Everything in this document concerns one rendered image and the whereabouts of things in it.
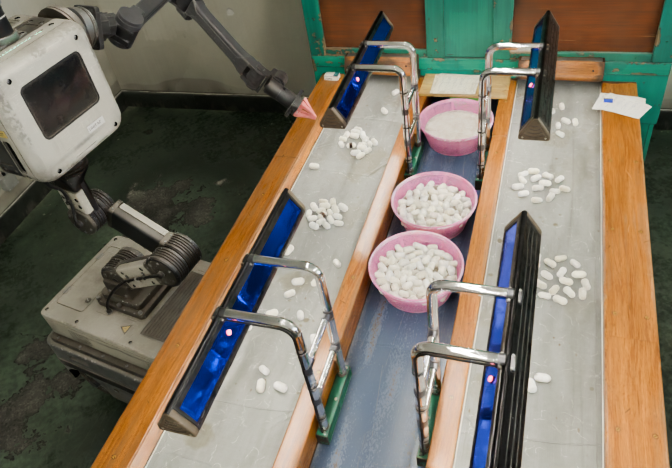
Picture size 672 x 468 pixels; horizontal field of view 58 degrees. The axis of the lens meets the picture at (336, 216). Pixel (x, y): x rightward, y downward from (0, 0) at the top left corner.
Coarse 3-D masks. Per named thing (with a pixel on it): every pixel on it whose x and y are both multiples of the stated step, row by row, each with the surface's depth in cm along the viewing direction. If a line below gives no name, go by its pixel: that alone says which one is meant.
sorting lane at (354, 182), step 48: (384, 96) 242; (336, 144) 223; (384, 144) 219; (336, 192) 203; (336, 240) 186; (288, 288) 174; (336, 288) 172; (288, 336) 162; (240, 384) 153; (288, 384) 151; (240, 432) 143
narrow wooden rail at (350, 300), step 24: (384, 192) 196; (384, 216) 188; (360, 240) 181; (360, 264) 174; (360, 288) 169; (336, 312) 162; (360, 312) 172; (312, 408) 143; (288, 432) 139; (312, 432) 141; (288, 456) 135; (312, 456) 143
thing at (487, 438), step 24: (528, 216) 131; (504, 240) 133; (528, 240) 128; (504, 264) 126; (528, 264) 123; (528, 288) 120; (504, 312) 115; (528, 312) 117; (504, 336) 110; (528, 336) 113; (528, 360) 110; (504, 384) 102; (480, 408) 105; (504, 408) 99; (480, 432) 101; (504, 432) 97; (480, 456) 97; (504, 456) 95
